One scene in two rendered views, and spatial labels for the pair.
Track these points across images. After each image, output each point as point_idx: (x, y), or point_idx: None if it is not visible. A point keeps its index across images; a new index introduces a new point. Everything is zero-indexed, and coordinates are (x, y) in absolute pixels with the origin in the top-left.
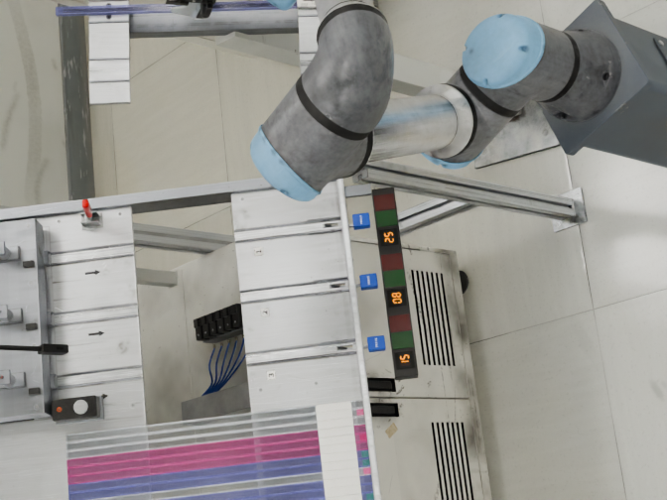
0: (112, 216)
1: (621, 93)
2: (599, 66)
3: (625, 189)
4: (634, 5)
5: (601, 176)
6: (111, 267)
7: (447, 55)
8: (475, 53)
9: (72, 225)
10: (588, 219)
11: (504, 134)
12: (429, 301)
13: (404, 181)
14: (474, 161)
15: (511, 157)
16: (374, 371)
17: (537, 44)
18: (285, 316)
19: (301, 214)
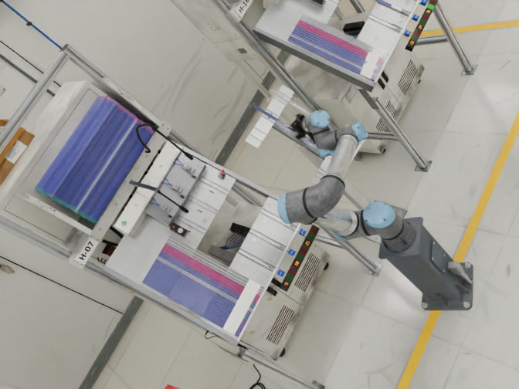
0: (228, 178)
1: (408, 252)
2: (405, 238)
3: (396, 275)
4: (440, 219)
5: (391, 265)
6: (218, 194)
7: (371, 191)
8: (370, 209)
9: (215, 173)
10: (378, 276)
11: None
12: (310, 265)
13: (325, 227)
14: None
15: (368, 238)
16: (276, 277)
17: (390, 220)
18: (259, 245)
19: None
